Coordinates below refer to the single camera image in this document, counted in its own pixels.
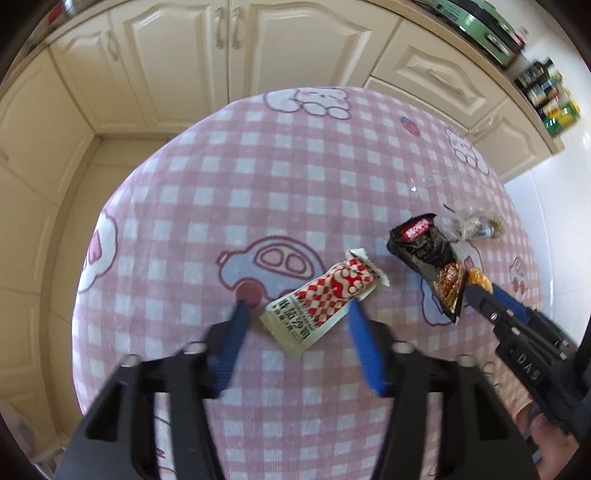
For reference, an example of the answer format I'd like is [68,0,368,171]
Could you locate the clear crumpled wrapper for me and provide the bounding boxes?
[451,214,505,240]

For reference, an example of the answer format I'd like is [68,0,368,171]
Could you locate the black snack wrapper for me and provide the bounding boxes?
[387,213,468,324]

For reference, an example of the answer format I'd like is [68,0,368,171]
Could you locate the person right hand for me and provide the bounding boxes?
[514,401,579,480]

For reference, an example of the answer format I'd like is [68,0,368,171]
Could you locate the dark soy sauce bottle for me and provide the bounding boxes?
[514,58,562,94]

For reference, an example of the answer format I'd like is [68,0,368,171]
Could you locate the red white checkered wrapper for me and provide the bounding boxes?
[260,248,390,358]

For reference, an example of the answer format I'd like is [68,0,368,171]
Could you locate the green oil bottle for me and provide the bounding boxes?
[544,100,580,137]

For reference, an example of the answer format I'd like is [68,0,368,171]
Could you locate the pink checkered tablecloth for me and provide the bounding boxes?
[72,88,541,479]

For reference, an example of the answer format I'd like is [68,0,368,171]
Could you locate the orange round snack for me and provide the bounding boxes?
[468,267,493,294]

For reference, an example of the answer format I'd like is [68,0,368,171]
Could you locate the green electric grill appliance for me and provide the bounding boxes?
[416,0,525,69]

